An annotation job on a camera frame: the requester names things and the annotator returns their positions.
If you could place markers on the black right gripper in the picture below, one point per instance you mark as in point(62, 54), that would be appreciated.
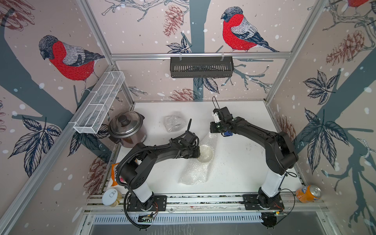
point(212, 127)

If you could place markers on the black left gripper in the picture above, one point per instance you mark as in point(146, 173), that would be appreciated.
point(197, 154)

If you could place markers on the blue tape dispenser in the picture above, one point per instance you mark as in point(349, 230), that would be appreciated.
point(227, 134)

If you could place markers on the cream ceramic bowl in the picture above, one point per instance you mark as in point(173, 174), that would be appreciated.
point(206, 154)

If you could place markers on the bubble wrap sheet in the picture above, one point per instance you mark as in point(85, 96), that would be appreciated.
point(174, 122)
point(196, 172)

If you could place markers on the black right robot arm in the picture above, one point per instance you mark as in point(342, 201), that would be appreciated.
point(279, 151)

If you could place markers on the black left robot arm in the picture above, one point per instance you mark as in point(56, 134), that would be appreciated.
point(133, 170)

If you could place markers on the steel rice cooker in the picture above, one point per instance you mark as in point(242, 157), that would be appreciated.
point(127, 129)

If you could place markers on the orange snack packet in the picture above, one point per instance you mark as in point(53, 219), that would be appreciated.
point(113, 175)

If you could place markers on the small circuit board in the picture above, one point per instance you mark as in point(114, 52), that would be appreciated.
point(145, 219)

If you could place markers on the orange soda can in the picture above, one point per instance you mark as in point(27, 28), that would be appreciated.
point(308, 194)

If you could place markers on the aluminium mounting rail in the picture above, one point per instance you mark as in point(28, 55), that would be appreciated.
point(231, 202)

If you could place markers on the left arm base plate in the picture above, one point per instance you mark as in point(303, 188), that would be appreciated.
point(155, 203)

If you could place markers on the black hanging wire basket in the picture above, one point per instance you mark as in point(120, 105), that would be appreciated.
point(201, 67)

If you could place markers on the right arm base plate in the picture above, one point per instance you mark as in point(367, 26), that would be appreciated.
point(252, 202)

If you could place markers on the white mesh wall shelf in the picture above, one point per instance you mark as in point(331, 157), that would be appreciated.
point(95, 112)

